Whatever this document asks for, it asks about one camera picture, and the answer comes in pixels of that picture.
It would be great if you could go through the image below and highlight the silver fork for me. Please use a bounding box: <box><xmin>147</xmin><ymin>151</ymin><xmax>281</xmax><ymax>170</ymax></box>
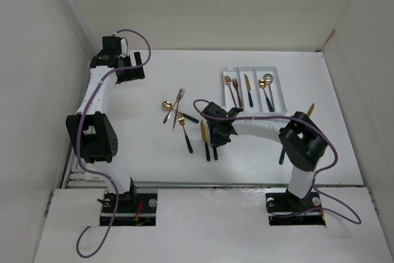
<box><xmin>163</xmin><ymin>88</ymin><xmax>186</xmax><ymax>124</ymax></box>

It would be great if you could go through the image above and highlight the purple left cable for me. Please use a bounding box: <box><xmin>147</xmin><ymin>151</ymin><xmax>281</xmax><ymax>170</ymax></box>
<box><xmin>75</xmin><ymin>29</ymin><xmax>151</xmax><ymax>257</ymax></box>

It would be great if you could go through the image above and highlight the gold spoon green handle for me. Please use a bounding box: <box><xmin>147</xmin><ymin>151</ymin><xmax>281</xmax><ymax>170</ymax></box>
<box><xmin>162</xmin><ymin>101</ymin><xmax>199</xmax><ymax>123</ymax></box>
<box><xmin>259</xmin><ymin>78</ymin><xmax>274</xmax><ymax>112</ymax></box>

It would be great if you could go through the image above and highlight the white plastic cutlery tray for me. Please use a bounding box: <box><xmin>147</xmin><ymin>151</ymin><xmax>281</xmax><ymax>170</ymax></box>
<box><xmin>223</xmin><ymin>67</ymin><xmax>287</xmax><ymax>115</ymax></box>

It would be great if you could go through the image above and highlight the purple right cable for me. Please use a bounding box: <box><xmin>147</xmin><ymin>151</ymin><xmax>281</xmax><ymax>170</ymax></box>
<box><xmin>193</xmin><ymin>99</ymin><xmax>361</xmax><ymax>225</ymax></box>

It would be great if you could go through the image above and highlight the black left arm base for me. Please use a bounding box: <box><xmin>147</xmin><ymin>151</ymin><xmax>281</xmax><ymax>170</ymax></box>
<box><xmin>97</xmin><ymin>192</ymin><xmax>158</xmax><ymax>227</ymax></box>

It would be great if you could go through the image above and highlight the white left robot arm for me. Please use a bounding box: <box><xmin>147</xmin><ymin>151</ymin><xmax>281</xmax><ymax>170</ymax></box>
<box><xmin>66</xmin><ymin>34</ymin><xmax>145</xmax><ymax>212</ymax></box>

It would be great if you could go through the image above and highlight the rose gold fork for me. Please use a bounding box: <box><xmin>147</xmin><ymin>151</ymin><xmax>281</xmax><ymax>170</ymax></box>
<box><xmin>224</xmin><ymin>75</ymin><xmax>238</xmax><ymax>108</ymax></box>
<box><xmin>232</xmin><ymin>78</ymin><xmax>243</xmax><ymax>108</ymax></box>

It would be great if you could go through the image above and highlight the gold fork green handle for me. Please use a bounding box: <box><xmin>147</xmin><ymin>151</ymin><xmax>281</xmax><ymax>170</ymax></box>
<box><xmin>212</xmin><ymin>147</ymin><xmax>219</xmax><ymax>161</ymax></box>
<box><xmin>178</xmin><ymin>113</ymin><xmax>193</xmax><ymax>153</ymax></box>
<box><xmin>278</xmin><ymin>150</ymin><xmax>285</xmax><ymax>165</ymax></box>

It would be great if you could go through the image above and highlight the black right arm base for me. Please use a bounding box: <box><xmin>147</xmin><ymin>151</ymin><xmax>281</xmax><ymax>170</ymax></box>
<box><xmin>265</xmin><ymin>191</ymin><xmax>326</xmax><ymax>226</ymax></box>

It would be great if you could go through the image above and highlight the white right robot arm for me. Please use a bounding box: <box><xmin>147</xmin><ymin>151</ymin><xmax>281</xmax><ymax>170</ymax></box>
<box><xmin>201</xmin><ymin>102</ymin><xmax>328</xmax><ymax>210</ymax></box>

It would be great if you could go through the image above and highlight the silver spoon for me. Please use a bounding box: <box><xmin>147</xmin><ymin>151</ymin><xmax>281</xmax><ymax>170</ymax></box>
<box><xmin>263</xmin><ymin>73</ymin><xmax>275</xmax><ymax>110</ymax></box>

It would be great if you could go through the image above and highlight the purple cable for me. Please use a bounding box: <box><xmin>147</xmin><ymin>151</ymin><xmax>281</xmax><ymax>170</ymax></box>
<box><xmin>75</xmin><ymin>29</ymin><xmax>151</xmax><ymax>257</ymax></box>
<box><xmin>193</xmin><ymin>99</ymin><xmax>361</xmax><ymax>225</ymax></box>

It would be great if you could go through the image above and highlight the gold knife green handle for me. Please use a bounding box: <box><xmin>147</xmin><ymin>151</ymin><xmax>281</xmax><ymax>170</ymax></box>
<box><xmin>307</xmin><ymin>103</ymin><xmax>315</xmax><ymax>117</ymax></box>
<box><xmin>200</xmin><ymin>120</ymin><xmax>211</xmax><ymax>161</ymax></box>
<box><xmin>244</xmin><ymin>74</ymin><xmax>254</xmax><ymax>108</ymax></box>

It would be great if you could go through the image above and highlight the aluminium rail frame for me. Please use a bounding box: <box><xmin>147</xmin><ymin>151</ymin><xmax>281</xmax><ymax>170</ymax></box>
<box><xmin>66</xmin><ymin>66</ymin><xmax>118</xmax><ymax>193</ymax></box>

